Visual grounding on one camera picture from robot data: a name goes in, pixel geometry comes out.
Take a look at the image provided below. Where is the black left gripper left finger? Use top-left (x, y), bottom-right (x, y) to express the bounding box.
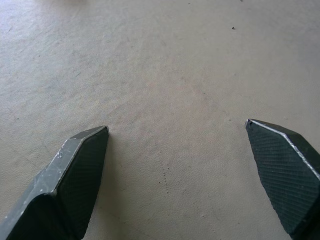
top-left (0, 125), bottom-right (110, 240)

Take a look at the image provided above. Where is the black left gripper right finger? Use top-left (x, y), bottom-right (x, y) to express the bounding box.
top-left (244, 118), bottom-right (320, 240)

